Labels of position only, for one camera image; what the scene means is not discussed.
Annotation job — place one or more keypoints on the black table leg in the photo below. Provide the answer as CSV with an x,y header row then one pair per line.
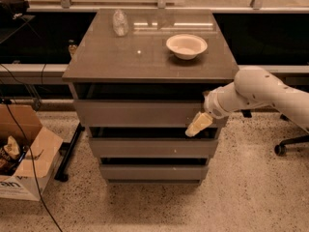
x,y
246,113
66,151

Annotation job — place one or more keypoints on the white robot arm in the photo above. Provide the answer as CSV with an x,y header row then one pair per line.
x,y
252,87

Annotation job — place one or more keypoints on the small yellow bottle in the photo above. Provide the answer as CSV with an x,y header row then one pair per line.
x,y
72,47

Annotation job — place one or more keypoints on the grey drawer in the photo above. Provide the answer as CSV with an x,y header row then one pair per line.
x,y
152,148
153,172
138,114

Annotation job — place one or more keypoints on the open cardboard box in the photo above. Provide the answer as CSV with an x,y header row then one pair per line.
x,y
39,149

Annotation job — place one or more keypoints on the snack bag in box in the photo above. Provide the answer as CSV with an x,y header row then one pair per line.
x,y
9,156

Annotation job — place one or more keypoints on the black bag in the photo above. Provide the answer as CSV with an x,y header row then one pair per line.
x,y
11,9

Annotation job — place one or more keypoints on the black table leg left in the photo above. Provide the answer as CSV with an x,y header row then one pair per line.
x,y
66,151

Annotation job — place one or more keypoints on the white paper bowl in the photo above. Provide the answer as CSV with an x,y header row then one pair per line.
x,y
186,46

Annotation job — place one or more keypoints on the clear plastic bottle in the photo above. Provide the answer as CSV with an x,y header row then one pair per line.
x,y
120,24

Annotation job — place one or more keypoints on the grey top drawer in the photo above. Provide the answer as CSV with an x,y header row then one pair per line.
x,y
138,114

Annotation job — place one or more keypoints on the grey drawer cabinet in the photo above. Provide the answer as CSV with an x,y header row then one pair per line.
x,y
139,66

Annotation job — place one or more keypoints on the grey bottom drawer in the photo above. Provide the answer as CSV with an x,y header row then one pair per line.
x,y
153,172

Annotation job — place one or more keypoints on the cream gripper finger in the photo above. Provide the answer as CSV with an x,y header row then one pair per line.
x,y
201,121

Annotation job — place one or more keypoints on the black table leg right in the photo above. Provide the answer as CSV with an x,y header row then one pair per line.
x,y
246,113

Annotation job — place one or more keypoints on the black office chair base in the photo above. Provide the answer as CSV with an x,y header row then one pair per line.
x,y
281,149

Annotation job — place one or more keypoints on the grey middle drawer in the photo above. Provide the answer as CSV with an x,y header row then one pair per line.
x,y
152,148

